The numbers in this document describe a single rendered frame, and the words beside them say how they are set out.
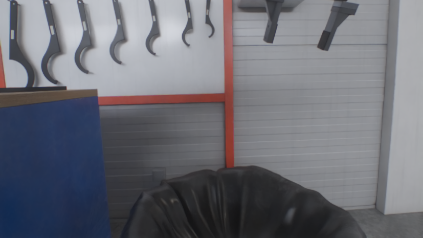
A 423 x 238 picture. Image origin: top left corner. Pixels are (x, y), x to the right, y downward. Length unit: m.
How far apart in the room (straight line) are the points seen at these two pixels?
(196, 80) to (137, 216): 0.95
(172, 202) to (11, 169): 0.35
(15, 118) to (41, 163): 0.12
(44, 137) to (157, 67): 0.88
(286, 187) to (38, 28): 1.59
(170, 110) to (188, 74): 0.27
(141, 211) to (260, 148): 1.06
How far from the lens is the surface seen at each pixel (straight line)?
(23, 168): 0.57
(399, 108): 1.84
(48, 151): 0.63
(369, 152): 1.87
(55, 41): 1.57
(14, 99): 0.55
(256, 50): 1.42
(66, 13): 1.62
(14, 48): 1.71
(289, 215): 0.64
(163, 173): 1.46
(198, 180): 0.69
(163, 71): 1.35
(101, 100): 1.46
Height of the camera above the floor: 0.95
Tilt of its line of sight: 6 degrees down
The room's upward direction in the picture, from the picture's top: 1 degrees counter-clockwise
